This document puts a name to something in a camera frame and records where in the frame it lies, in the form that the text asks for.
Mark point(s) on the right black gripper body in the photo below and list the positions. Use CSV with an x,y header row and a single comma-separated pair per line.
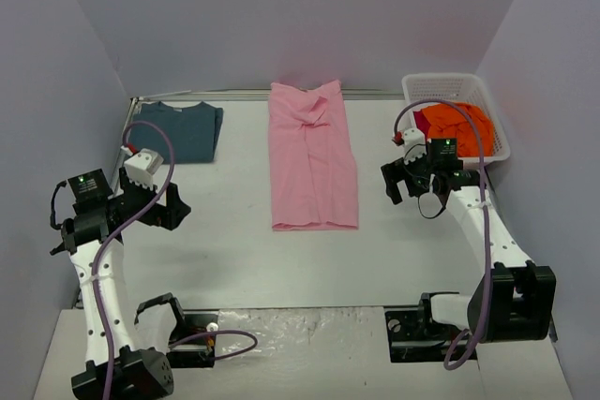
x,y
401,177

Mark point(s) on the pink t-shirt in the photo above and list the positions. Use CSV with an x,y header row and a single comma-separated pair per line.
x,y
313,173

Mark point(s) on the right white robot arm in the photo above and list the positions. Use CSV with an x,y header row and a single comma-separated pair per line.
x,y
514,298

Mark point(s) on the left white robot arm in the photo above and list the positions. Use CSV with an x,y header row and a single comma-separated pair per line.
x,y
126,348

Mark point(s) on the red garment in basket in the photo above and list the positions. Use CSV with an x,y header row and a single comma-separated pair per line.
x,y
422,123

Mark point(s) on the orange t-shirt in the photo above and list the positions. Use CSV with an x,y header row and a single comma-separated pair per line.
x,y
448,123

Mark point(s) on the folded blue t-shirt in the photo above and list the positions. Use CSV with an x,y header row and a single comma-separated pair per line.
x,y
193,131

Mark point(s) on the white plastic basket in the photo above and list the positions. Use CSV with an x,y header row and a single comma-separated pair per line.
x,y
462,88

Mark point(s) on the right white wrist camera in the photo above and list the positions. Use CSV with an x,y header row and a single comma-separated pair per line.
x,y
413,142

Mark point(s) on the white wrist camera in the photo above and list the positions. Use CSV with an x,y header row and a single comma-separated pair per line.
x,y
413,142
141,166

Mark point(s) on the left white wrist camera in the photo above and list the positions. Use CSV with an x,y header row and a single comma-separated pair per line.
x,y
141,166

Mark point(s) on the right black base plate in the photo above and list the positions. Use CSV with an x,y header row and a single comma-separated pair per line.
x,y
414,339

